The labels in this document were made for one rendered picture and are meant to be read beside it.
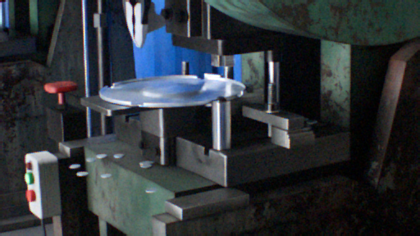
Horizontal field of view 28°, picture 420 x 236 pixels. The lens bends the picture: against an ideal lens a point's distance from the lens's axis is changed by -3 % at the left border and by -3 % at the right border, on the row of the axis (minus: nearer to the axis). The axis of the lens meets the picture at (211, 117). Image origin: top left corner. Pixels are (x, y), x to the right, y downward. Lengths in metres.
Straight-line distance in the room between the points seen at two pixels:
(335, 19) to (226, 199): 0.39
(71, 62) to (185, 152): 1.65
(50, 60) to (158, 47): 1.19
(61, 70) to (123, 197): 1.57
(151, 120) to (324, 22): 0.52
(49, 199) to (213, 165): 0.45
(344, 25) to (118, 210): 0.67
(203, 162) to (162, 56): 2.75
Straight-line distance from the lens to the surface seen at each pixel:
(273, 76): 1.75
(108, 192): 1.80
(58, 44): 3.25
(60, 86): 1.95
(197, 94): 1.68
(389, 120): 1.75
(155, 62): 4.36
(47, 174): 1.87
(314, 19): 1.30
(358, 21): 1.36
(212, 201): 1.50
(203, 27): 1.68
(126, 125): 1.88
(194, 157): 1.64
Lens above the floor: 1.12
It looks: 13 degrees down
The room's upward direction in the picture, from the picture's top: 1 degrees counter-clockwise
